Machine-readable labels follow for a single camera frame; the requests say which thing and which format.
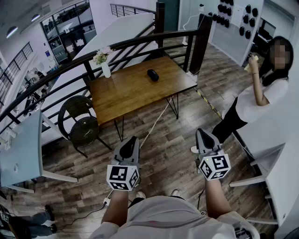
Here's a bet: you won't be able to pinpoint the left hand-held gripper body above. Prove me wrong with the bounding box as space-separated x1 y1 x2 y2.
106 155 141 191

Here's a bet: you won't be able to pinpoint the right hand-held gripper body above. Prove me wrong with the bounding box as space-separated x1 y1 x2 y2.
197 149 231 182

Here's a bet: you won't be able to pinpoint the black oval case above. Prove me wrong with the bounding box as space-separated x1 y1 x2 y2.
147 69 160 82

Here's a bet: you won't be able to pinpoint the person's left forearm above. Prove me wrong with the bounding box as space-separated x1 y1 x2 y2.
101 189 129 227

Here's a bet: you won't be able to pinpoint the person's right forearm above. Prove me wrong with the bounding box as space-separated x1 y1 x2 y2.
205 178 232 220

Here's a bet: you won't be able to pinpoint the person's black shorts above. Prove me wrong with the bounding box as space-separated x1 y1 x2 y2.
128 197 146 209

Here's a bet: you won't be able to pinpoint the yellow black floor tape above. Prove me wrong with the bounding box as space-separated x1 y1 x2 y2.
197 89 223 118

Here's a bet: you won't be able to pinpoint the dark wicker chair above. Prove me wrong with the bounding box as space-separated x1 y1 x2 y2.
57 95 113 158

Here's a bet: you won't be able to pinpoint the wooden table with black legs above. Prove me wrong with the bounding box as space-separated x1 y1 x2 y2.
88 56 198 142

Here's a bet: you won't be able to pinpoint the person's white shirt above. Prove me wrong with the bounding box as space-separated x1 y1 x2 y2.
90 195 260 239

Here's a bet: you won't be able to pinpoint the white shelf unit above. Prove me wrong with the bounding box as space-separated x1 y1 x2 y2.
228 126 299 235

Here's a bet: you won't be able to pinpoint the white vase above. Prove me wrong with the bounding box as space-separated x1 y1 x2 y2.
101 61 112 78

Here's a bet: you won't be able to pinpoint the yellow item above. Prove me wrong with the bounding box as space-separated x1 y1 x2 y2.
244 55 260 72

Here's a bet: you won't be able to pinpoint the pink flower bouquet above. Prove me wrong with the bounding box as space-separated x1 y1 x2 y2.
92 46 114 65

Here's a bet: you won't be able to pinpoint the white desk with grey panel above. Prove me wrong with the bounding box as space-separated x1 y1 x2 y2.
0 109 78 193

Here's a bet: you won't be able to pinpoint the dark curved railing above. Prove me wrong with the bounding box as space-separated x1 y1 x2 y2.
0 9 213 136

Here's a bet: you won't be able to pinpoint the green door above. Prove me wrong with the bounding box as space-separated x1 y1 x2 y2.
157 0 181 33

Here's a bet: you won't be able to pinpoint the glass office partition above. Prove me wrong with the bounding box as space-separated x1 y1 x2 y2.
40 0 98 64

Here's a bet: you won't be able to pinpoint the white device on stand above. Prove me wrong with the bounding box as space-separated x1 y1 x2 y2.
182 4 206 46

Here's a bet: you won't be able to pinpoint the black metal balustrade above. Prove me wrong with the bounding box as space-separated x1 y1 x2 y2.
110 3 157 18

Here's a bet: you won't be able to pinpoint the group of black oval items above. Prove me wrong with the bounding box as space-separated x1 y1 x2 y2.
208 0 259 40

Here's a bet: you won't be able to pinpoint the large pendant lamp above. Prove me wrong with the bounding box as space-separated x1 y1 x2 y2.
6 26 19 39

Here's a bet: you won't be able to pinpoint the white rope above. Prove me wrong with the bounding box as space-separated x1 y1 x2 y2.
139 97 174 148

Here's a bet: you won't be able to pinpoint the black floor cable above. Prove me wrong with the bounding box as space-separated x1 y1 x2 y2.
57 204 106 231

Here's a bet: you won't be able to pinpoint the black shoulder strap device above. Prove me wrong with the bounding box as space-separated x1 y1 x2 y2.
233 221 255 239

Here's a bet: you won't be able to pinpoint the white wall panel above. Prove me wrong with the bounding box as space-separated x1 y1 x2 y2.
211 0 265 66

